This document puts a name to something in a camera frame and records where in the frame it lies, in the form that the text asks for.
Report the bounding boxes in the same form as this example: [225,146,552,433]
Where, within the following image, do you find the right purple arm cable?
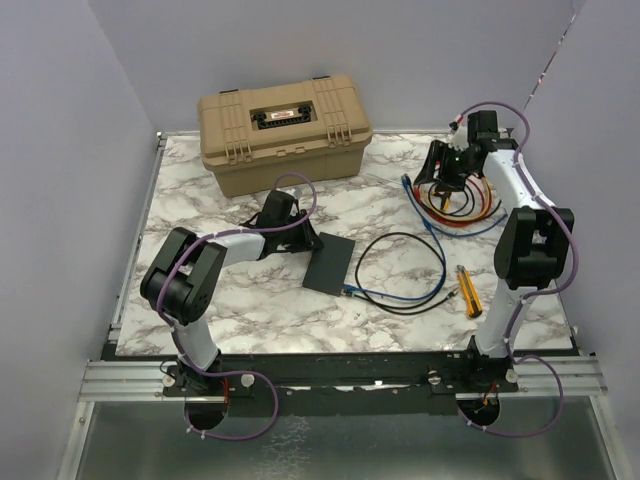
[449,102,581,437]

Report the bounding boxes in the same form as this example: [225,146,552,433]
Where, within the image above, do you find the black ethernet cable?
[429,182,479,216]
[353,233,459,316]
[402,172,506,236]

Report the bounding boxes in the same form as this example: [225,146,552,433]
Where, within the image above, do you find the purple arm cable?
[449,102,581,437]
[157,172,317,441]

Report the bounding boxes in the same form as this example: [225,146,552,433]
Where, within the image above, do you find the aluminium front rail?
[79,356,608,403]

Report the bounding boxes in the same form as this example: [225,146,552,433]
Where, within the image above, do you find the short red ethernet cable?
[424,179,494,224]

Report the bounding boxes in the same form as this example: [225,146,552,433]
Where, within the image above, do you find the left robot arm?
[140,190,323,395]

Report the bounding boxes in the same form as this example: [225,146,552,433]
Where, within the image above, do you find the long red ethernet cable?
[419,179,496,229]

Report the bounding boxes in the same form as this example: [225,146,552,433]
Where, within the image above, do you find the black mounting base plate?
[96,349,581,423]

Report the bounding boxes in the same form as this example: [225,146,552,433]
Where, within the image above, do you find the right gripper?
[414,139,478,193]

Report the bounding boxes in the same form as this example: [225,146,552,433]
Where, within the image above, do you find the dark grey network switch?
[302,232,356,297]

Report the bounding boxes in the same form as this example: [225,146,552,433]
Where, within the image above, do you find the yellow utility knife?
[456,265,483,319]

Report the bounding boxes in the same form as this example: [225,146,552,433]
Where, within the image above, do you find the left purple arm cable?
[157,172,317,441]

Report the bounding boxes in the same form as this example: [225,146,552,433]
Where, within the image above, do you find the tan plastic toolbox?
[197,75,373,198]

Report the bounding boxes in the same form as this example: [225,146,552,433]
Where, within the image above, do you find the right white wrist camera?
[449,117,469,152]

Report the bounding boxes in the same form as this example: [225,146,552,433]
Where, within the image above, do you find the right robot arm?
[402,102,579,391]

